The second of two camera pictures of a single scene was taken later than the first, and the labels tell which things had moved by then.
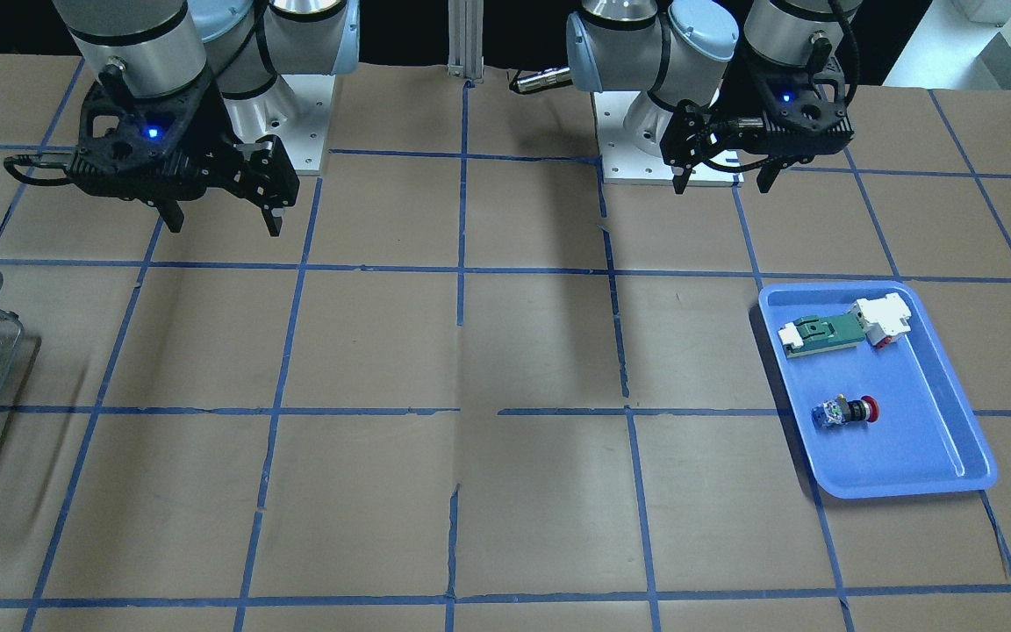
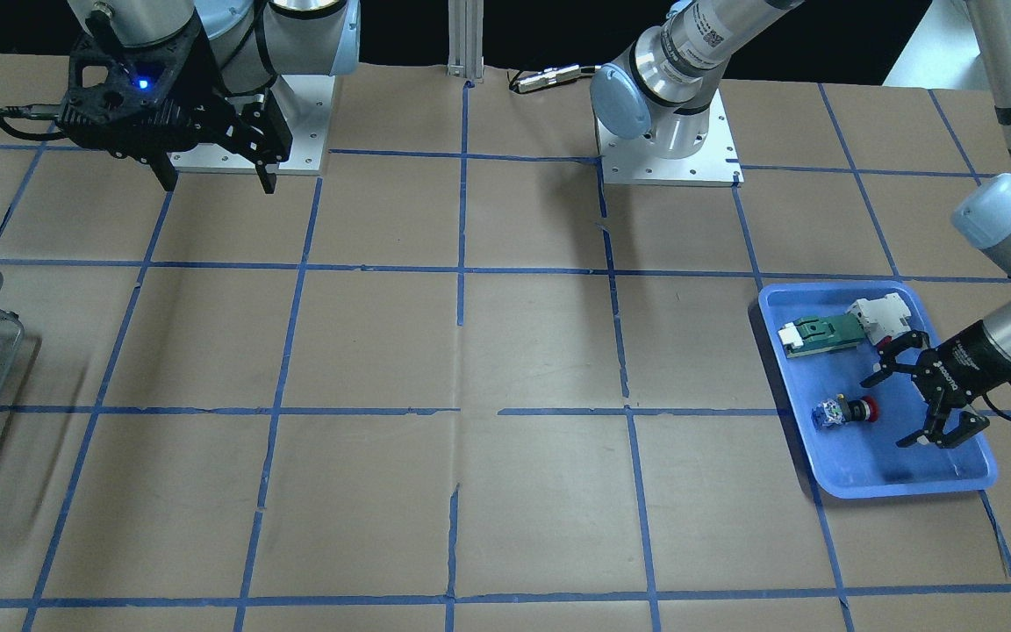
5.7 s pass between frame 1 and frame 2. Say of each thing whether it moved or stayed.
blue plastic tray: stayed
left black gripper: moved
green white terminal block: stayed
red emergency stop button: stayed
